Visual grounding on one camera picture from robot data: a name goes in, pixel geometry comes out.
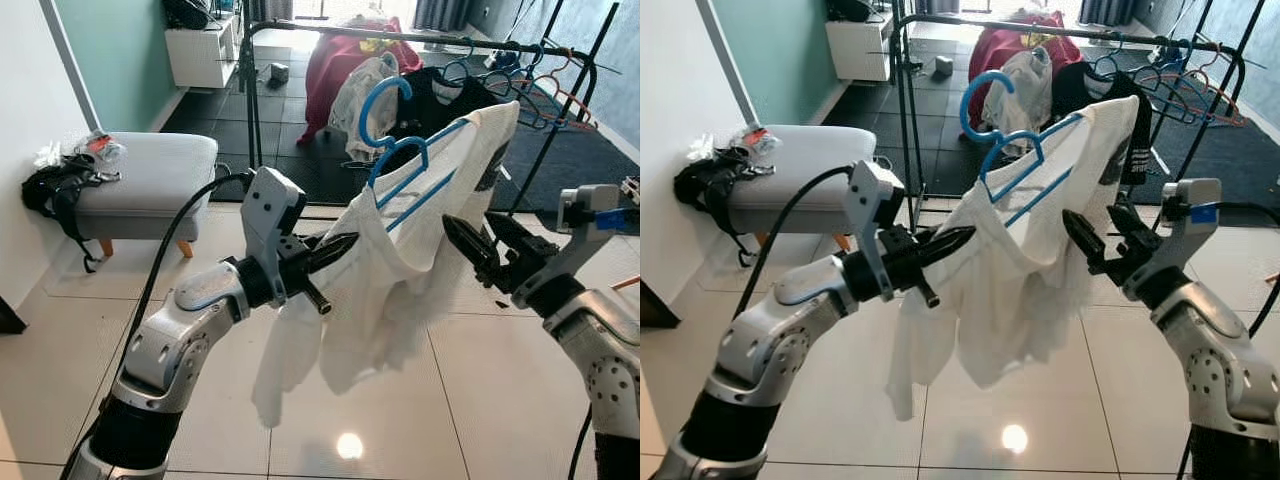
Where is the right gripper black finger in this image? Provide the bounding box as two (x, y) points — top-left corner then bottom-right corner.
(486, 210), (537, 262)
(1107, 195), (1152, 252)
(442, 215), (502, 292)
(1061, 208), (1114, 277)

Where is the white t-shirt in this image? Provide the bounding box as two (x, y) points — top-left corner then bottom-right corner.
(250, 100), (522, 431)
(885, 95), (1143, 421)

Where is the blue clothes hanger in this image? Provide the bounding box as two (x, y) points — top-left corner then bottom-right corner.
(1130, 45), (1216, 121)
(357, 75), (473, 233)
(959, 69), (1088, 227)
(480, 45), (591, 131)

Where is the orange clothes hanger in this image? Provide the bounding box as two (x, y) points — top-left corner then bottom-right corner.
(520, 55), (601, 131)
(1180, 50), (1248, 126)

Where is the grey upholstered bench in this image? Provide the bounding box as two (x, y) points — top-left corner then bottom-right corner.
(727, 124), (864, 251)
(73, 131), (220, 260)

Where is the black metal clothes rack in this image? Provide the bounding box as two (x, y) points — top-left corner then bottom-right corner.
(237, 20), (623, 217)
(892, 10), (1259, 233)

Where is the red cloth cover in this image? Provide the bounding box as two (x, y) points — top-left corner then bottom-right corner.
(967, 10), (1083, 101)
(304, 28), (422, 143)

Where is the clear wrapper with red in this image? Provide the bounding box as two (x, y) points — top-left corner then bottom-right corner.
(78, 129), (128, 167)
(733, 124), (779, 157)

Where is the white low cabinet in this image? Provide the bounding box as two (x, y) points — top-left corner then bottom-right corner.
(165, 14), (242, 90)
(826, 10), (898, 83)

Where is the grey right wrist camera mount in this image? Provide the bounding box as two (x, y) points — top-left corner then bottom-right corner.
(520, 183), (624, 307)
(1124, 177), (1224, 301)

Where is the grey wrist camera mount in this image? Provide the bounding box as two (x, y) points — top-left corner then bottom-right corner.
(843, 159), (908, 301)
(240, 165), (309, 307)
(1124, 177), (1224, 301)
(520, 183), (624, 307)

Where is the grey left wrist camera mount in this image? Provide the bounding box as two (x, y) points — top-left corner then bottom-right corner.
(843, 159), (908, 301)
(240, 165), (309, 307)

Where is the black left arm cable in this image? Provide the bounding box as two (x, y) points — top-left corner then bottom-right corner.
(95, 168), (253, 441)
(735, 164), (858, 336)

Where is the black strappy bag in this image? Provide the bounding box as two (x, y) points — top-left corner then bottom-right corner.
(675, 147), (769, 268)
(22, 153), (123, 274)

